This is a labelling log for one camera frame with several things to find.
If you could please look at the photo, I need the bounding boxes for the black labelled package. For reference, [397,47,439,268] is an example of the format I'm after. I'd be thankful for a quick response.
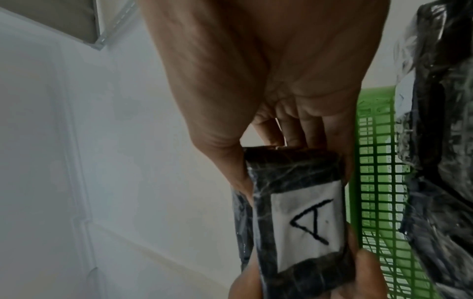
[232,145,357,296]

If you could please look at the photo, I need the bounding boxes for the black packets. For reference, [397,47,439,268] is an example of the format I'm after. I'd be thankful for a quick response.
[393,0,473,290]

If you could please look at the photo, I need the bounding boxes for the person's right hand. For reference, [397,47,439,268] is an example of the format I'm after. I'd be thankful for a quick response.
[138,0,392,205]

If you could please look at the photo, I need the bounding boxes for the green plastic basket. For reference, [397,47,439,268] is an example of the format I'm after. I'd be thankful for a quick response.
[351,84,442,299]

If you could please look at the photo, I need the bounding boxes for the person's left hand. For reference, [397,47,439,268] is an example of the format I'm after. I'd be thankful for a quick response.
[228,227,390,299]

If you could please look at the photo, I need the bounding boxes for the white metal shelf rack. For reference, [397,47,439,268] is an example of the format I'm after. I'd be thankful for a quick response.
[0,0,138,52]

